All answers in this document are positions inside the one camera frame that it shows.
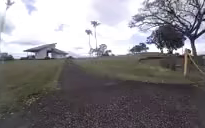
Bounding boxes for green grass field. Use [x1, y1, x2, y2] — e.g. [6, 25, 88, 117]
[0, 58, 66, 116]
[72, 53, 205, 85]

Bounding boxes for distant dark trees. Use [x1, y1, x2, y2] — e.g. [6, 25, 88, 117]
[129, 42, 150, 55]

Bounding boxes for dark leafy tree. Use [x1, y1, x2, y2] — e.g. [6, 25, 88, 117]
[146, 24, 187, 55]

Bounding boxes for dark bush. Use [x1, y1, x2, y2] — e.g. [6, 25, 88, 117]
[0, 52, 15, 62]

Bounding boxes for dark gravel road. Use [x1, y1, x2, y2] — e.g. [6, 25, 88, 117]
[0, 59, 205, 128]

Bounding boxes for low trees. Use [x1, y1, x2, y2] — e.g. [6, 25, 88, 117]
[89, 43, 115, 57]

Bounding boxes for white building with dark roof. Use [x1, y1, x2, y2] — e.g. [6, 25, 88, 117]
[23, 42, 70, 60]

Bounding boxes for large bare spreading tree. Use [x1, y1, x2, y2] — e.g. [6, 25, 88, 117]
[128, 0, 205, 58]

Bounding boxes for wooden post with brace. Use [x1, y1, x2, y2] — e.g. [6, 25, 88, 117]
[182, 48, 205, 79]

